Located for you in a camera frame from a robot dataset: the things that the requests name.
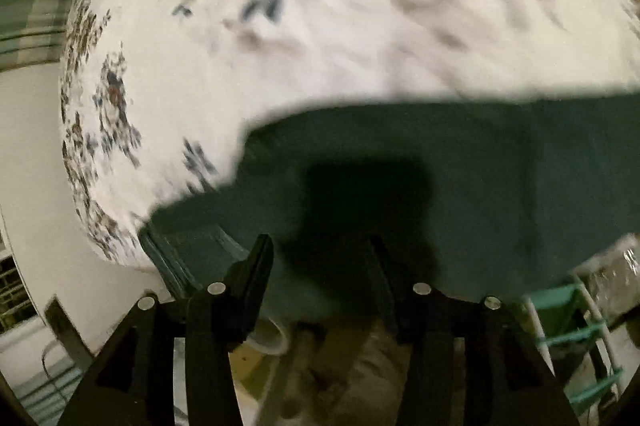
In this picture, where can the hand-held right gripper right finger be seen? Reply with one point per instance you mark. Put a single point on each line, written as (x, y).
(381, 276)

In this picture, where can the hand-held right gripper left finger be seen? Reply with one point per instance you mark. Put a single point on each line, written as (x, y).
(257, 266)

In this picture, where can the dark green pants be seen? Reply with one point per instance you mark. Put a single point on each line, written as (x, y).
(450, 186)

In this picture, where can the white tape roll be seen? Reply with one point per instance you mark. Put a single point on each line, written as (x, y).
(270, 336)

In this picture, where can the green white plastic rack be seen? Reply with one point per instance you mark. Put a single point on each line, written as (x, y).
(575, 331)

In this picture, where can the floral white bed sheet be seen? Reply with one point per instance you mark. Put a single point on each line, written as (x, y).
(280, 56)

